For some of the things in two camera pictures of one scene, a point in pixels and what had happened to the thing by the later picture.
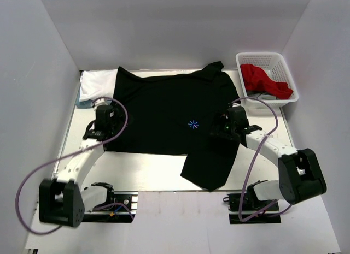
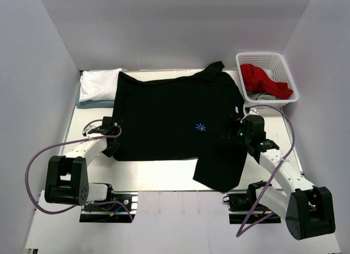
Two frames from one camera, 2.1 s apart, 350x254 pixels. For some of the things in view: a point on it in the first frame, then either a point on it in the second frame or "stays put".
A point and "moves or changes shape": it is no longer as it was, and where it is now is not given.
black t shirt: (175, 115) moves or changes shape
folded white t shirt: (95, 84) stays put
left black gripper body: (112, 124) → (109, 151)
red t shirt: (256, 80) stays put
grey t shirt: (261, 95) stays put
